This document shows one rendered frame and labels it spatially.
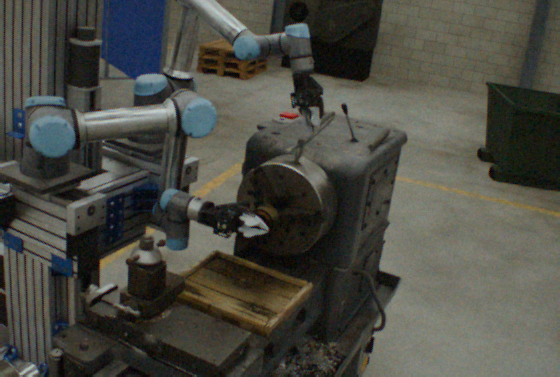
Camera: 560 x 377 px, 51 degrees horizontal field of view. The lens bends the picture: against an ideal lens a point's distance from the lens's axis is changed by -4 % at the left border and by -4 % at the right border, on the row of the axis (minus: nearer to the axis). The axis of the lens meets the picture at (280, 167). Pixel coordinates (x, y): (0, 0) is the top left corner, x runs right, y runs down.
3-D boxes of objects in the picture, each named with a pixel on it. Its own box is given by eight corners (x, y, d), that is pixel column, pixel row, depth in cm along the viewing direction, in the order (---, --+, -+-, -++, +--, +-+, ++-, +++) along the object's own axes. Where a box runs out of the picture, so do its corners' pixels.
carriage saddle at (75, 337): (121, 306, 170) (121, 288, 168) (263, 368, 152) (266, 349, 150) (43, 356, 144) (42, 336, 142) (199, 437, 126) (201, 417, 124)
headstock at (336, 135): (295, 188, 277) (306, 105, 265) (394, 217, 259) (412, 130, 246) (228, 231, 226) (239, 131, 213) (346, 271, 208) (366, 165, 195)
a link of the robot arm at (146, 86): (125, 111, 218) (127, 74, 214) (150, 106, 229) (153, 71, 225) (149, 118, 213) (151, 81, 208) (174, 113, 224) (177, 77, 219)
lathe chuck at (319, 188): (240, 224, 215) (259, 143, 203) (319, 261, 204) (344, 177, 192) (227, 233, 207) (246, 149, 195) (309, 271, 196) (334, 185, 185)
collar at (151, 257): (143, 246, 152) (144, 236, 151) (168, 256, 149) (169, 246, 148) (123, 258, 145) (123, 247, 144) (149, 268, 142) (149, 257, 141)
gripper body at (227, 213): (229, 240, 180) (195, 228, 184) (243, 230, 187) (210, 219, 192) (231, 216, 177) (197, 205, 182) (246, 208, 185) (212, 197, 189)
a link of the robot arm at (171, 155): (161, 80, 193) (144, 219, 208) (171, 88, 184) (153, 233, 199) (195, 83, 199) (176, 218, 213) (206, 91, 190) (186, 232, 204)
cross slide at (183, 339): (118, 291, 166) (118, 277, 165) (251, 348, 150) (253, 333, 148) (76, 317, 152) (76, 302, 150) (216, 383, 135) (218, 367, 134)
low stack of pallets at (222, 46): (223, 62, 1074) (225, 38, 1060) (268, 70, 1054) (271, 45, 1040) (194, 71, 959) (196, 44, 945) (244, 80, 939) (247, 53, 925)
